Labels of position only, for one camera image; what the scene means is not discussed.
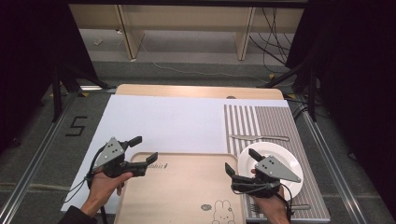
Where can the beige wooden shelf unit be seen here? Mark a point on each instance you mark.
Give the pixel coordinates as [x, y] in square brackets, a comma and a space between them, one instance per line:
[186, 18]

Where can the person's right hand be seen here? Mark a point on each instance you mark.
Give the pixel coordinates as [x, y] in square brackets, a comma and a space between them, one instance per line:
[275, 210]

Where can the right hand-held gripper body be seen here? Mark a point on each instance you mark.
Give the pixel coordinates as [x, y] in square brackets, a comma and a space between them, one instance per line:
[275, 169]

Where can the beige tray with rabbit print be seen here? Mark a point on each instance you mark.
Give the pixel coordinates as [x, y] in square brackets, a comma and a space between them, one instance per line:
[180, 193]

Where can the grey striped placemat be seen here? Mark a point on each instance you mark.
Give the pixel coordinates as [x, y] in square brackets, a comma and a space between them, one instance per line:
[274, 121]

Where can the person's left hand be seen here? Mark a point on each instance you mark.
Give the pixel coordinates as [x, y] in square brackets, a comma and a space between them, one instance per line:
[102, 186]

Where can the white plate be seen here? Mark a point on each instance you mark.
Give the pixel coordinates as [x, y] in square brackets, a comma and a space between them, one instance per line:
[280, 152]

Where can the dark round table grommet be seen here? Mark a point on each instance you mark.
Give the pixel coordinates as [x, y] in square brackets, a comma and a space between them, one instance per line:
[231, 97]

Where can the metal spoon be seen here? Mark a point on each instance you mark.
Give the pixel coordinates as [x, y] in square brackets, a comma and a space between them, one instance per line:
[258, 137]

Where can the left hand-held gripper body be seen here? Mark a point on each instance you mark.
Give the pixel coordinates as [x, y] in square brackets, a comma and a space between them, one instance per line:
[109, 152]

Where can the aluminium floor rail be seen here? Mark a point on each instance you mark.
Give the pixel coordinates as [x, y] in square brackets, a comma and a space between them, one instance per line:
[330, 158]
[37, 155]

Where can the black metal stand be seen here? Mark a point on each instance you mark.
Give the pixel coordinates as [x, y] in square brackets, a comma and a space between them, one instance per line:
[56, 93]
[312, 93]

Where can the white sheet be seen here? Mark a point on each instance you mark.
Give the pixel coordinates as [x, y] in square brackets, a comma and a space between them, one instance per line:
[162, 124]

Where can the white paper scrap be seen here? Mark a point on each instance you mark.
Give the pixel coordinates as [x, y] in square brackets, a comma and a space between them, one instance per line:
[98, 41]

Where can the dark curtain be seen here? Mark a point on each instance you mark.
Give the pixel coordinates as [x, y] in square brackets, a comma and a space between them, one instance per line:
[31, 62]
[358, 77]

